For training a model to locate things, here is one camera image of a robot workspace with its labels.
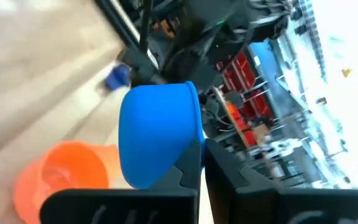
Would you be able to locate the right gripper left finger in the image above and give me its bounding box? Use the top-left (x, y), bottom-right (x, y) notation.
top-left (39, 139), bottom-right (202, 224)

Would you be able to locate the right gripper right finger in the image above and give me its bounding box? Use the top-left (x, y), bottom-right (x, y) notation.
top-left (204, 138), bottom-right (358, 224)

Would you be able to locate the orange large measuring cup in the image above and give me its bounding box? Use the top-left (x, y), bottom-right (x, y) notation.
top-left (12, 141), bottom-right (121, 224)

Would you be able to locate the bright blue measuring cup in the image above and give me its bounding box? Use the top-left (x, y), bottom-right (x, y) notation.
top-left (118, 81), bottom-right (205, 190)

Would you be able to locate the indigo small measuring cup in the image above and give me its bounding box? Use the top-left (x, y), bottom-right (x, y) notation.
top-left (104, 63), bottom-right (132, 91)

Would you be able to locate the red storage bin rack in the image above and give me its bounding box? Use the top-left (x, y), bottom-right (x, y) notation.
top-left (215, 51), bottom-right (275, 147)

